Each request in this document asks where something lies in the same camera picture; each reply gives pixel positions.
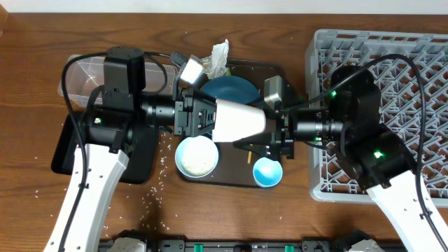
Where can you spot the white tissue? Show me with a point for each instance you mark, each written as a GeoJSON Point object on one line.
{"type": "Point", "coordinates": [218, 60]}

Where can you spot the pink cup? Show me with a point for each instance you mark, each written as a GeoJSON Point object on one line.
{"type": "Point", "coordinates": [236, 121]}

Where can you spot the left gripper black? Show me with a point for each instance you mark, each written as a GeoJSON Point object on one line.
{"type": "Point", "coordinates": [188, 121]}

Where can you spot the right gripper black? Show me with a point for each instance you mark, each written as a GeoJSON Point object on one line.
{"type": "Point", "coordinates": [285, 134]}

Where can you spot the clear plastic bin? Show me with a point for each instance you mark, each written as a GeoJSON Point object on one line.
{"type": "Point", "coordinates": [85, 75]}

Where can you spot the grey dishwasher rack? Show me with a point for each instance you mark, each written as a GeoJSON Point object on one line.
{"type": "Point", "coordinates": [400, 102]}

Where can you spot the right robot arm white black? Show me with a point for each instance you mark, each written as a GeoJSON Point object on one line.
{"type": "Point", "coordinates": [368, 152]}

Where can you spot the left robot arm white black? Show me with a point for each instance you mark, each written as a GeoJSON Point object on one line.
{"type": "Point", "coordinates": [97, 172]}

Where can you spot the light blue cup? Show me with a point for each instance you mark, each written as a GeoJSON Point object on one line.
{"type": "Point", "coordinates": [267, 173]}

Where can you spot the light blue rice bowl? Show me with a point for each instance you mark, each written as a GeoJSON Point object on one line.
{"type": "Point", "coordinates": [196, 157]}

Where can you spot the black tray bin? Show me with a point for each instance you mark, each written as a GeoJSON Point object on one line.
{"type": "Point", "coordinates": [117, 131]}

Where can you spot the dark blue bowl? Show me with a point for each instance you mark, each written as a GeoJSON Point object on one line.
{"type": "Point", "coordinates": [231, 88]}

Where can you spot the black rail at table edge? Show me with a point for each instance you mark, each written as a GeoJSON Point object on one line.
{"type": "Point", "coordinates": [131, 240]}

